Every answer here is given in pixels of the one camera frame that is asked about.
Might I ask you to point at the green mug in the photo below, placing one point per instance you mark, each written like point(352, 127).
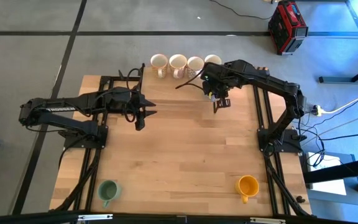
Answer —
point(109, 190)

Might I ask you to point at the red and black toolbox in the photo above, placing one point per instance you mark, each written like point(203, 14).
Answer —
point(286, 28)

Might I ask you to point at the orange floral patterned mug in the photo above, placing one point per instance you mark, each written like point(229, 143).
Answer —
point(178, 63)

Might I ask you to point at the white power strip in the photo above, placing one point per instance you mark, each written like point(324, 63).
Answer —
point(316, 110)

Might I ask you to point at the black crossbar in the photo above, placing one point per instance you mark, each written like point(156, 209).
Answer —
point(26, 219)

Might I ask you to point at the black metal table frame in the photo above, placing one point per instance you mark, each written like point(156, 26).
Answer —
point(258, 102)

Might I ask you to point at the white sheet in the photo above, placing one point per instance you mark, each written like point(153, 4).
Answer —
point(328, 186)

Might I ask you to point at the silver metal bracket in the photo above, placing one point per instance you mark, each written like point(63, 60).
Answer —
point(267, 220)
point(95, 216)

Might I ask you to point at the wooden shelf with black legs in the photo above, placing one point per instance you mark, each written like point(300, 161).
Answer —
point(172, 90)

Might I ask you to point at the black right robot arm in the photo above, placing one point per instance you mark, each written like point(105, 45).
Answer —
point(278, 84)

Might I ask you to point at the blue geometric patterned mug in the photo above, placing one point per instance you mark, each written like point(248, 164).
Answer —
point(213, 59)

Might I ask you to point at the black desk beam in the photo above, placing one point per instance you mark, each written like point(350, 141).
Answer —
point(337, 171)

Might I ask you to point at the grey metal desk frame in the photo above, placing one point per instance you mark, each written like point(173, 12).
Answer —
point(334, 79)

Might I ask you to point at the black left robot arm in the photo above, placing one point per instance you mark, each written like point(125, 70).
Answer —
point(73, 105)

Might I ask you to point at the yellow diamond patterned mug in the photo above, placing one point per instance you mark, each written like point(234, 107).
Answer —
point(195, 65)

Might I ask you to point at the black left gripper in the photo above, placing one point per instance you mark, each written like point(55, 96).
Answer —
point(120, 99)

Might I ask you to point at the yellow circle patterned mug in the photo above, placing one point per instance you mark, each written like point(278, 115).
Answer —
point(159, 63)

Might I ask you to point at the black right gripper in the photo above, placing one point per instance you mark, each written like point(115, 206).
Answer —
point(217, 77)

